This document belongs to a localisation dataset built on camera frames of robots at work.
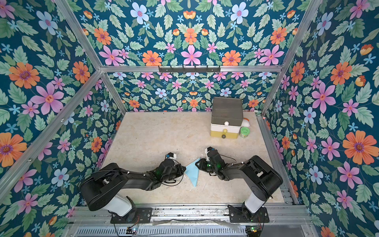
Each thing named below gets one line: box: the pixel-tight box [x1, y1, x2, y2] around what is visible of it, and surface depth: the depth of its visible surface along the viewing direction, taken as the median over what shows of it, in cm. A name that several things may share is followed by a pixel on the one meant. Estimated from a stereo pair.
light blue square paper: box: [185, 158, 201, 187], surface depth 88 cm
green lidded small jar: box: [238, 126, 251, 139], surface depth 105 cm
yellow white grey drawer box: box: [210, 96, 244, 140], surface depth 96 cm
